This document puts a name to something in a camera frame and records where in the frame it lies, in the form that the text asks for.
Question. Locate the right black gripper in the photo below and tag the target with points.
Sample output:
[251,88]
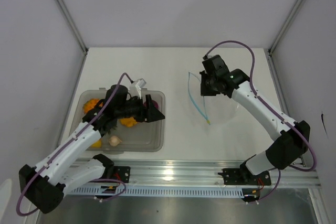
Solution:
[203,91]

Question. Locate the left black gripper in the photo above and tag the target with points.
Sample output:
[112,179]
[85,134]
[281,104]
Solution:
[153,114]

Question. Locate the clear zip top bag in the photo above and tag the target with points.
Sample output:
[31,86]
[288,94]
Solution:
[213,110]

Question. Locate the orange toy pineapple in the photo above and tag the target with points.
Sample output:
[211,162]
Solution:
[91,104]

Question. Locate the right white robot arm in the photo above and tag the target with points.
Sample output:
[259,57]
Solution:
[289,137]

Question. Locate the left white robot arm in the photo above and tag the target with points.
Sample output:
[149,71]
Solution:
[46,183]

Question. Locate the purple toy onion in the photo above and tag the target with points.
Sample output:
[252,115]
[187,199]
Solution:
[155,104]

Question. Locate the orange toy carrot pieces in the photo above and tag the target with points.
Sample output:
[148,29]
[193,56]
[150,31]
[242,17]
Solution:
[128,122]

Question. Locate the grey translucent plastic bin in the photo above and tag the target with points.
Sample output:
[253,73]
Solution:
[143,137]

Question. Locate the beige toy garlic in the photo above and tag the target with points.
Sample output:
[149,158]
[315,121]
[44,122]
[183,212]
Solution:
[114,141]

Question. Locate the yellow toy lemon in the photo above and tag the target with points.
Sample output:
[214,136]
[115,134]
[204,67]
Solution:
[97,144]

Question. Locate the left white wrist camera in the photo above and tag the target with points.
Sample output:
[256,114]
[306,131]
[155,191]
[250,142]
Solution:
[136,87]

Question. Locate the aluminium front rail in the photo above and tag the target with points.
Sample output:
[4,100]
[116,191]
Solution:
[203,174]

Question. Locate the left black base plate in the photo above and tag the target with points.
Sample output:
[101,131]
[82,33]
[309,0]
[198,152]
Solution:
[121,173]

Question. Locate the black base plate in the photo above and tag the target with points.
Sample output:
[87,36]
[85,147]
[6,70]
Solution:
[121,173]
[237,176]

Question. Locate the white slotted cable duct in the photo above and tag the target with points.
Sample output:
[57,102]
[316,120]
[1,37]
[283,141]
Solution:
[151,191]

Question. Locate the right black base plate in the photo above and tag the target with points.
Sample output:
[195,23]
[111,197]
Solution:
[237,176]

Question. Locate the left aluminium frame post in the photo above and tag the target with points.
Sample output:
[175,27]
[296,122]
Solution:
[71,25]

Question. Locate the aluminium frame post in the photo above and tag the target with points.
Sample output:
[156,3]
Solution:
[71,25]
[291,16]

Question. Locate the right aluminium frame post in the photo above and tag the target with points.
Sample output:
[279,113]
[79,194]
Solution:
[291,16]

